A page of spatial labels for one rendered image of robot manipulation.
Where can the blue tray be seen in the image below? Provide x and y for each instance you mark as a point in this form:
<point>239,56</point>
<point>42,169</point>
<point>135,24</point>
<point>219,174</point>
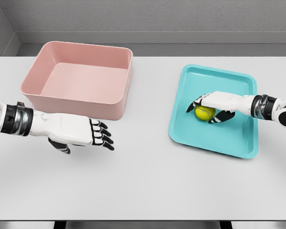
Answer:
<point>228,133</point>

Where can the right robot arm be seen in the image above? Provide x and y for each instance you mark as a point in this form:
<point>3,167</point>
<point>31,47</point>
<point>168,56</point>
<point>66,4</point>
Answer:
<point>267,108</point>

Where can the yellow-green tennis ball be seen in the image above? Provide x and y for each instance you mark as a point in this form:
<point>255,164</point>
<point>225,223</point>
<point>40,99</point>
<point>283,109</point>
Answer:
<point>204,113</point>

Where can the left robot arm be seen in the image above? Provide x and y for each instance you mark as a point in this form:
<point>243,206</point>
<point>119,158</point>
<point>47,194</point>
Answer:
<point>19,119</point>

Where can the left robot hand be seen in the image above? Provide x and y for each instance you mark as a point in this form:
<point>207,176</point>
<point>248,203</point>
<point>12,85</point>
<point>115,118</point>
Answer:
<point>71,128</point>

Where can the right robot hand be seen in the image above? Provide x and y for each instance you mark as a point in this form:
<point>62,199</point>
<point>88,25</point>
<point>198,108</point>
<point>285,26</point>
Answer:
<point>219,101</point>

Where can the pink basket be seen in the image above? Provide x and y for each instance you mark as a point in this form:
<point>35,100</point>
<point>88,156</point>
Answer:
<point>85,78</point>

